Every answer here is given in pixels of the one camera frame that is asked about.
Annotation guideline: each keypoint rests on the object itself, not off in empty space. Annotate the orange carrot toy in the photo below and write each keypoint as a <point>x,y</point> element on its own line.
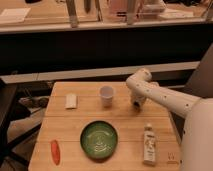
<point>55,151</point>

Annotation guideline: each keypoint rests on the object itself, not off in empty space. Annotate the white paper sheet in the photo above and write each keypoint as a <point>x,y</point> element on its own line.
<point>13,15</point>

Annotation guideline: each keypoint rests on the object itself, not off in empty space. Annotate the grey metal post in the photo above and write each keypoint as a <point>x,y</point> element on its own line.
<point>130,12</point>
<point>72,13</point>

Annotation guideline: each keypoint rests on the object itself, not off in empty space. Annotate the grey metal post left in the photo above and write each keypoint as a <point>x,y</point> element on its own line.
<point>72,13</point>

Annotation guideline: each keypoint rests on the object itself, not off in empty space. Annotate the white ceramic cup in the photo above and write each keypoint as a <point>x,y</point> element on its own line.
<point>106,95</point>

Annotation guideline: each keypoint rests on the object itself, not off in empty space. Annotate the black eraser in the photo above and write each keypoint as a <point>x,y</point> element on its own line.
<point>137,105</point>

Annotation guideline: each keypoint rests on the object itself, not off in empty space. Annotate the white rectangular sponge block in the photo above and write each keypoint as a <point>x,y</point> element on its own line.
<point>71,101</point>

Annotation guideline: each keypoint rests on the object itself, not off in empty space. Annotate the green bowl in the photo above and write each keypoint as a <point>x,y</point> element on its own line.
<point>99,140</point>

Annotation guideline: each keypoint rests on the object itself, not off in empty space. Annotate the white lotion bottle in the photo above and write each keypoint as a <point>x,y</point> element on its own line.
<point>149,154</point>

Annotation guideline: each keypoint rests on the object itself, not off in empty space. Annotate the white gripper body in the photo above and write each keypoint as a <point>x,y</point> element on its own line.
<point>137,98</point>

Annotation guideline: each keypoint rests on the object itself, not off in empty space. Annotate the grey metal post right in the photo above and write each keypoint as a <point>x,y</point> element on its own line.
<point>130,12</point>

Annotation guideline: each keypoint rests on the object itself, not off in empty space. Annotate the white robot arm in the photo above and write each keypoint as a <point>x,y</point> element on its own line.
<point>197,139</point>

